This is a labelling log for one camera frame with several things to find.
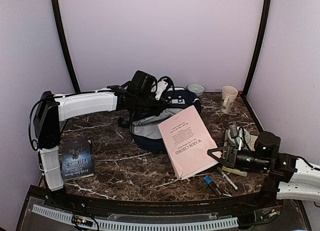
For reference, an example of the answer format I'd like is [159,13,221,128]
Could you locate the grey slotted cable duct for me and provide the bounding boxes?
[31,204,239,231]

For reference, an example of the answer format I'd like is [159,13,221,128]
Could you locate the black marker blue cap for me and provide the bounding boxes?
[203,175,223,197]

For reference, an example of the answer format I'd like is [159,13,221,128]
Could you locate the celadon bowl at back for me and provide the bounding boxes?
[187,83,206,98]

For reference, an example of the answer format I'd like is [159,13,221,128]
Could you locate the black left frame post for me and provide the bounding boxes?
[51,0,81,93]

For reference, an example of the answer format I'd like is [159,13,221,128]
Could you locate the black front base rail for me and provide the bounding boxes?
[27,185,300,216]

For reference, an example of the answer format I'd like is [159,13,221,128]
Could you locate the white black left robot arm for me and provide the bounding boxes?
[28,70,171,209]

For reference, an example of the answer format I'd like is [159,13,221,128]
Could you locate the yellow highlighter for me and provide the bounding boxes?
[222,166,248,177]

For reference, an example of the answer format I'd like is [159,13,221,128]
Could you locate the pink paperback book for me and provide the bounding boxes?
[158,105,218,180]

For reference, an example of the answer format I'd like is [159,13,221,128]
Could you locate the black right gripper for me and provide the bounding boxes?
[208,145,270,171]

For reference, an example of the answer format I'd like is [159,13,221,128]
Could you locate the square floral plate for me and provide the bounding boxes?
[223,128,258,151]

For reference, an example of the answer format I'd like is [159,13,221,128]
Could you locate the celadon bowl on plate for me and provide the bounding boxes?
[226,126,252,148]

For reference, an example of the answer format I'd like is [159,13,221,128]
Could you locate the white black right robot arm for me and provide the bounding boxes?
[207,131,320,208]

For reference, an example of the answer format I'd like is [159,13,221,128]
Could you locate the dark blue novel book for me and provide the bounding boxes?
[61,138,94,181]

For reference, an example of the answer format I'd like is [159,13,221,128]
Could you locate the black frame post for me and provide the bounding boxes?
[51,0,81,93]
[242,0,271,97]

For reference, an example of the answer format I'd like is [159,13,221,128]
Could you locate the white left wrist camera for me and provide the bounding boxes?
[151,80,168,101]

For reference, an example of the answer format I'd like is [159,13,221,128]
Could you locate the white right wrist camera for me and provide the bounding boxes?
[228,121,244,150]

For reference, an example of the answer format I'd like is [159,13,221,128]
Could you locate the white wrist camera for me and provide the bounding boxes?
[228,121,244,150]
[151,80,168,101]

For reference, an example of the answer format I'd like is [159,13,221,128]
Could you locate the navy blue student backpack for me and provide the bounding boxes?
[117,87,202,153]

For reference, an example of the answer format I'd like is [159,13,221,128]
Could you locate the cream ceramic mug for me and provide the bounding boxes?
[220,86,239,114]

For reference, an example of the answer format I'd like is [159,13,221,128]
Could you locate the black right frame post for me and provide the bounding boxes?
[242,0,271,97]

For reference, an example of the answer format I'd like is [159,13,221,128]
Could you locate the white marker pen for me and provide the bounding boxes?
[217,167,239,191]

